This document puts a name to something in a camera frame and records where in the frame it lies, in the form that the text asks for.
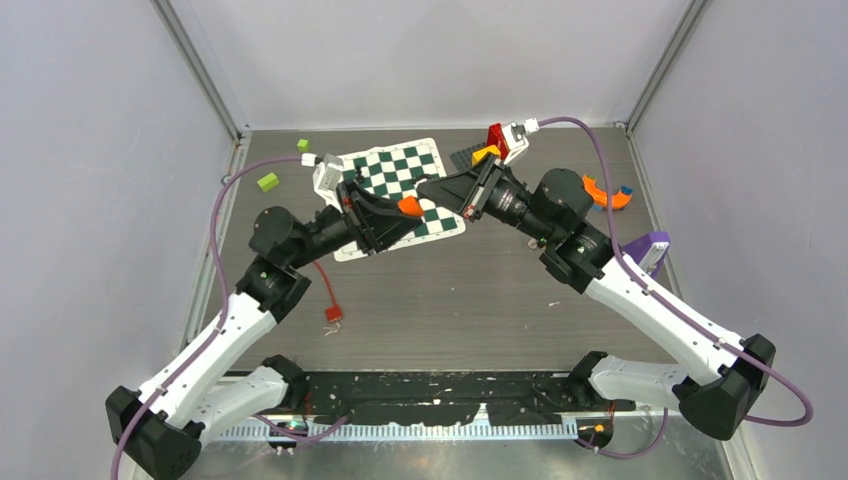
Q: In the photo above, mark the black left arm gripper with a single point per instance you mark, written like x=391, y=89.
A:
x=374, y=221

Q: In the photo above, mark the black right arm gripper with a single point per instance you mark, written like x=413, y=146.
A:
x=474, y=186

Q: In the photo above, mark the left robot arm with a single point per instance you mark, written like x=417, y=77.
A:
x=164, y=424

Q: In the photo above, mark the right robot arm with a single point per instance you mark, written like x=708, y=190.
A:
x=713, y=381

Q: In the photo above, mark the dark grey building baseplate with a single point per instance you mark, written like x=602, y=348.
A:
x=462, y=159

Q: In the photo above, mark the yellow building block tower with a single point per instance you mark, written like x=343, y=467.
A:
x=483, y=154

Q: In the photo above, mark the green white chess mat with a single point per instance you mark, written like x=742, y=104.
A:
x=389, y=171

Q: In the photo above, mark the red building block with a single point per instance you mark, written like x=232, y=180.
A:
x=496, y=138

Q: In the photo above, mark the light green block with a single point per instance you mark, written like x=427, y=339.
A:
x=268, y=182

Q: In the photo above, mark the orange curved toy track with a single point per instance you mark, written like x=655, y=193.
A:
x=602, y=199

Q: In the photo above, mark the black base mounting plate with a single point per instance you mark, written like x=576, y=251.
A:
x=444, y=398

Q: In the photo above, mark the purple white device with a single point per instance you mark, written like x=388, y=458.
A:
x=649, y=251

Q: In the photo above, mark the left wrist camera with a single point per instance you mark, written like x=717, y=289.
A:
x=328, y=173

